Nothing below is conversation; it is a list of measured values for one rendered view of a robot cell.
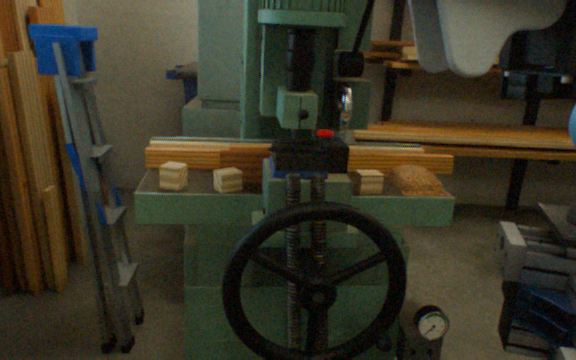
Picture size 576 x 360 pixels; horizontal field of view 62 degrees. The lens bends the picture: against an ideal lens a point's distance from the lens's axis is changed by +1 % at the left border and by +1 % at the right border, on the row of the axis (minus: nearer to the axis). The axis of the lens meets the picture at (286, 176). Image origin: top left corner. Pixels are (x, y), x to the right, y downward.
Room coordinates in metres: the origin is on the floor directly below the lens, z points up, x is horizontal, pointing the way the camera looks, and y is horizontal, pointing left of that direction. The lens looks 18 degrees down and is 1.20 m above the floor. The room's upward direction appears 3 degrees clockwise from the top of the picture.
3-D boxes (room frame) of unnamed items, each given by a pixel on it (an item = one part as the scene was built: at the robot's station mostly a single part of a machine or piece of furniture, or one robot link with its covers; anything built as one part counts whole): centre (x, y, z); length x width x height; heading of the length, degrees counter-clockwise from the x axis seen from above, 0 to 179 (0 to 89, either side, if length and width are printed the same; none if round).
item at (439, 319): (0.81, -0.30, 0.65); 0.06 x 0.04 x 0.08; 97
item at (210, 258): (1.11, 0.00, 0.76); 0.57 x 0.45 x 0.09; 7
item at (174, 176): (0.84, 0.21, 0.92); 0.04 x 0.04 x 0.04; 76
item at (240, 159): (0.90, 0.01, 0.93); 0.24 x 0.01 x 0.06; 97
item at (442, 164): (0.99, -0.04, 0.92); 0.67 x 0.02 x 0.04; 97
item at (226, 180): (0.84, 0.11, 0.92); 0.04 x 0.03 x 0.04; 127
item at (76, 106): (1.60, 0.68, 0.58); 0.27 x 0.25 x 1.16; 94
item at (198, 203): (0.88, -0.02, 0.87); 0.61 x 0.30 x 0.06; 97
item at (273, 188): (0.80, -0.03, 0.92); 0.15 x 0.13 x 0.09; 97
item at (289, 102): (1.01, -0.01, 1.03); 0.14 x 0.07 x 0.09; 7
